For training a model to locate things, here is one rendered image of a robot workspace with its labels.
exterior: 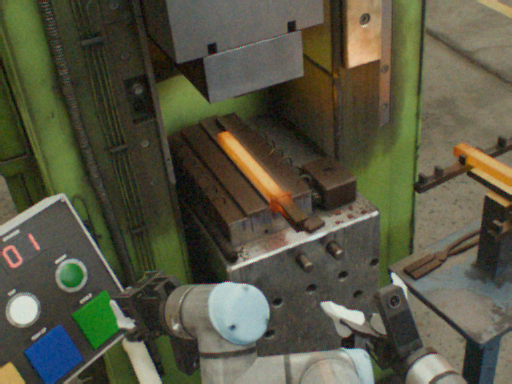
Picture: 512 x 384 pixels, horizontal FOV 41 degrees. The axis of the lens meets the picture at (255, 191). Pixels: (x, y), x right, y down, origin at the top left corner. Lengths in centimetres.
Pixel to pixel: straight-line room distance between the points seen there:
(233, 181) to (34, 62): 52
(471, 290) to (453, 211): 145
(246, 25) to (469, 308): 80
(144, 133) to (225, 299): 65
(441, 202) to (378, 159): 138
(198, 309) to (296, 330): 78
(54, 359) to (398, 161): 102
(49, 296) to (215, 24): 55
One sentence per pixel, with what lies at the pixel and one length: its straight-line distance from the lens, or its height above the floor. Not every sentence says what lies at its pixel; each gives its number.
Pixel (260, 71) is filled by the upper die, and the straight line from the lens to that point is 131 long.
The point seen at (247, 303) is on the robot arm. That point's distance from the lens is 87.
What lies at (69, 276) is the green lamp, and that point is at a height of 109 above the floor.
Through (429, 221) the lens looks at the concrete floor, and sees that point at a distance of 301.
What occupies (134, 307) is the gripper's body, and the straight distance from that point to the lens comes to 103.
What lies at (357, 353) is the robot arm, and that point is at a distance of 91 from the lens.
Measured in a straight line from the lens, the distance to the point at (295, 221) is 139.
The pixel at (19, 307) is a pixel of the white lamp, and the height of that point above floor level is 110.
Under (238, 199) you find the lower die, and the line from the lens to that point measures 150.
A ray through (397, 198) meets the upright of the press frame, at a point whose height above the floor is 74.
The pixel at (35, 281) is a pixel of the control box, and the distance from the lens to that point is 123.
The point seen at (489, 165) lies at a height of 101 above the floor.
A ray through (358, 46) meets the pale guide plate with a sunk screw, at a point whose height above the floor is 123.
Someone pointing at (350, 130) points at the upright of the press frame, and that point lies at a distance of 167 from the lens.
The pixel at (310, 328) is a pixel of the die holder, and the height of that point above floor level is 64.
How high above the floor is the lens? 188
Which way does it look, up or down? 36 degrees down
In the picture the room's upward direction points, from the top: 7 degrees counter-clockwise
